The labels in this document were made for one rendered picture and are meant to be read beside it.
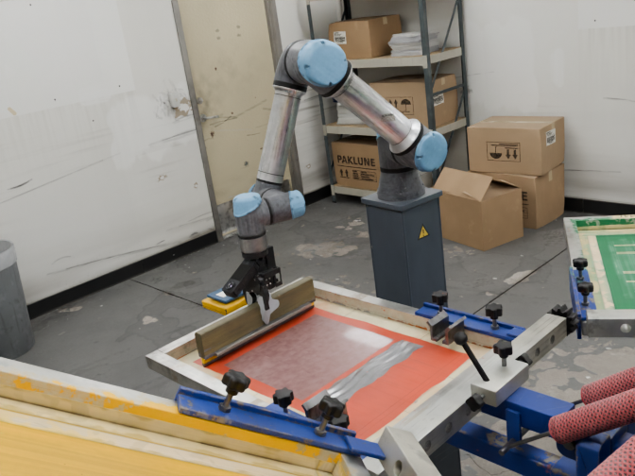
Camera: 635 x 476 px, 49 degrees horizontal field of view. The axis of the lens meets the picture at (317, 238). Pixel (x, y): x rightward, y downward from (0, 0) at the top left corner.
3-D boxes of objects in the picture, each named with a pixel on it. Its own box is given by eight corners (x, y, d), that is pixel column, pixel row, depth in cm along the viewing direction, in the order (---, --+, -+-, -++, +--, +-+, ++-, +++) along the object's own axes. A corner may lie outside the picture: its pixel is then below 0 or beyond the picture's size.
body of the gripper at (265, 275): (283, 286, 193) (277, 246, 189) (260, 297, 188) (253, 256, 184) (266, 280, 198) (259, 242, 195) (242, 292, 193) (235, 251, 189)
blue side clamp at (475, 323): (416, 331, 188) (414, 308, 186) (427, 324, 191) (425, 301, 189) (516, 362, 167) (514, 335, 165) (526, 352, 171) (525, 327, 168)
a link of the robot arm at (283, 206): (288, 183, 196) (252, 193, 192) (305, 191, 187) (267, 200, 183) (292, 211, 199) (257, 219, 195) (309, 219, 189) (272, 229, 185)
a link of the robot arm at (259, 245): (249, 241, 182) (231, 236, 188) (252, 258, 184) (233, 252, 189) (271, 232, 187) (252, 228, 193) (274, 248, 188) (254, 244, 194)
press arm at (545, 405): (480, 412, 142) (479, 391, 140) (496, 398, 145) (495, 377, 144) (560, 442, 130) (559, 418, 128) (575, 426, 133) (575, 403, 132)
